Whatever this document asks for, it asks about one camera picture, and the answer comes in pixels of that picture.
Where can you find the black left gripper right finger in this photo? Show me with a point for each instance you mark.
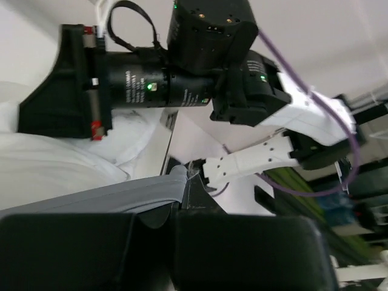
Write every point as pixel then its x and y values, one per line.
pixel 221 251

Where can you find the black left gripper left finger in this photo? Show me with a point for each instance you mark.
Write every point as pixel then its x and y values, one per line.
pixel 85 251

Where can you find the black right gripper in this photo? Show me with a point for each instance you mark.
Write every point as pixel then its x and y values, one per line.
pixel 74 99

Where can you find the white pillow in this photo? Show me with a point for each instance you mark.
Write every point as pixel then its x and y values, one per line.
pixel 34 168

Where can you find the grey pillowcase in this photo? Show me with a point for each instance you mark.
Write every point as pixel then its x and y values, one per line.
pixel 135 196

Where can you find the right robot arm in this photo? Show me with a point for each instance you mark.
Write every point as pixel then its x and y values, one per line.
pixel 216 55

